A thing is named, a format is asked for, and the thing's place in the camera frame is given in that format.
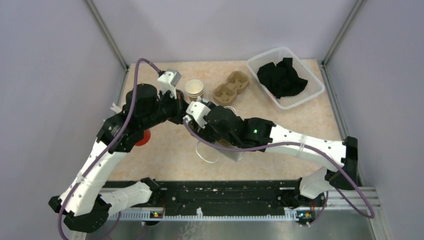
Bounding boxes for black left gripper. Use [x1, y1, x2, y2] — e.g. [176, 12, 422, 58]
[140, 86, 191, 131]

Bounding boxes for remaining stacked cardboard carriers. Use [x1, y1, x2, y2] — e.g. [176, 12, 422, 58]
[212, 70, 250, 106]

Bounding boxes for light blue paper bag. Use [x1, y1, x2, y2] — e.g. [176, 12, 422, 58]
[192, 121, 243, 164]

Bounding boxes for black cloth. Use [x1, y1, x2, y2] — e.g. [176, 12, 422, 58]
[256, 57, 308, 99]

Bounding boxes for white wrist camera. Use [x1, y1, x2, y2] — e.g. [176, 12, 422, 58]
[183, 101, 211, 129]
[157, 68, 182, 99]

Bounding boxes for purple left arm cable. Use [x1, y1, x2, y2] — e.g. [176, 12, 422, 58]
[56, 57, 165, 240]

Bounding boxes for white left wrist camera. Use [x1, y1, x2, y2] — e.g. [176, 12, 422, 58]
[157, 68, 182, 99]

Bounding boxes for white cable duct strip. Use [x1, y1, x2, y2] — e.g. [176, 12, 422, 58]
[119, 208, 299, 222]

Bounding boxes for stack of paper cups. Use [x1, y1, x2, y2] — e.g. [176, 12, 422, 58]
[185, 79, 204, 101]

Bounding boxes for red straw cup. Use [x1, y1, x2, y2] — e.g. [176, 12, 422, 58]
[135, 129, 151, 147]

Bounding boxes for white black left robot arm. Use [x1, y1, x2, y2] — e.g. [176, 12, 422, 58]
[48, 83, 188, 233]

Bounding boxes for white plastic basket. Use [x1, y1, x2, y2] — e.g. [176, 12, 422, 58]
[247, 47, 325, 110]

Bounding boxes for black mounting base rail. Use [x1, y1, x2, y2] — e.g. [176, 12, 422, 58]
[130, 178, 325, 217]

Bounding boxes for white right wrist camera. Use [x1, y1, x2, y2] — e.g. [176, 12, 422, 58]
[183, 101, 211, 129]

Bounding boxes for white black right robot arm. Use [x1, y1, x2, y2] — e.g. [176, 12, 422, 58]
[186, 101, 359, 206]

